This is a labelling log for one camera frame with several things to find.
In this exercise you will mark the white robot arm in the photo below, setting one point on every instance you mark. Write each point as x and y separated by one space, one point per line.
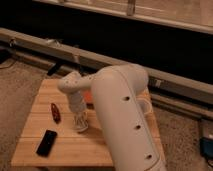
114 92

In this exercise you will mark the blue device on floor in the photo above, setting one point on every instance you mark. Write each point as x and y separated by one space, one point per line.
206 147

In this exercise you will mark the orange bowl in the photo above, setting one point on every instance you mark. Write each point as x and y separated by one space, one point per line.
88 97

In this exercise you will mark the clear plastic cup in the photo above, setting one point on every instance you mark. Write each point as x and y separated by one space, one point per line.
146 106

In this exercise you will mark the black phone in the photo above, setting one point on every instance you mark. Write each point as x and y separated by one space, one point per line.
46 143

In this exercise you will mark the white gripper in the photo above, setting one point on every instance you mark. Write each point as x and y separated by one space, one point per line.
77 104

